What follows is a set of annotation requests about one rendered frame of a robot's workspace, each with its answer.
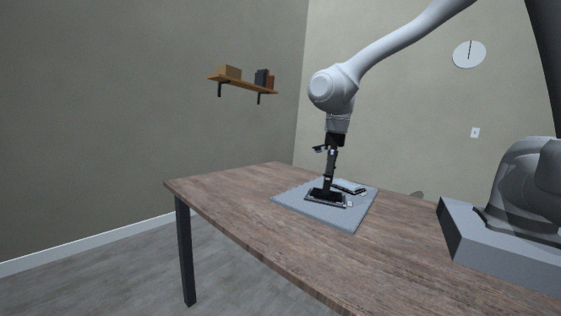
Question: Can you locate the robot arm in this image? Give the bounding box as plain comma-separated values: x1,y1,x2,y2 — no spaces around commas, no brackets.
308,0,561,249

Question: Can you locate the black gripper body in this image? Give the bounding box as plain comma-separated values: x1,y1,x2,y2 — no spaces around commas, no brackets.
324,132,346,150

